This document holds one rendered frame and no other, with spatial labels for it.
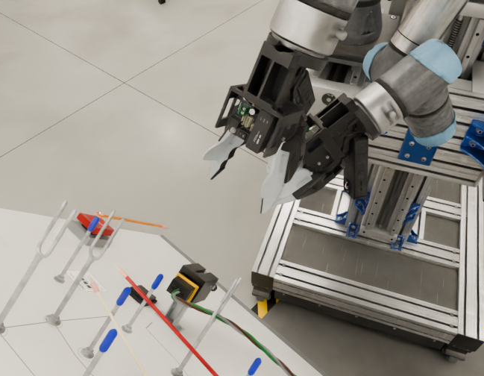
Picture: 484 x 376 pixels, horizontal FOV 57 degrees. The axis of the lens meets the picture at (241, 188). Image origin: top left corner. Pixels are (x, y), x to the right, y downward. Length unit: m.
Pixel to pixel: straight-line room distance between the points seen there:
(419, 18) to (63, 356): 0.73
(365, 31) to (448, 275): 1.10
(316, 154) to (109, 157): 1.97
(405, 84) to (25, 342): 0.59
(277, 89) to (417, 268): 1.49
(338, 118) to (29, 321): 0.51
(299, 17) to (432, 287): 1.52
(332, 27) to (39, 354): 0.43
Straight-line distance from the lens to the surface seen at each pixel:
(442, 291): 1.89
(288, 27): 0.48
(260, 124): 0.49
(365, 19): 1.13
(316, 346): 1.89
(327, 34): 0.49
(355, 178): 0.75
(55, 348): 0.52
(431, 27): 0.86
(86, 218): 0.80
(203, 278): 0.65
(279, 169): 0.55
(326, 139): 0.69
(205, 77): 3.06
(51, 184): 2.53
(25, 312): 0.55
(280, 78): 0.50
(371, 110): 0.71
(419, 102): 0.74
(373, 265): 1.86
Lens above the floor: 1.73
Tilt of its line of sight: 48 degrees down
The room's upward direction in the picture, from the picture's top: straight up
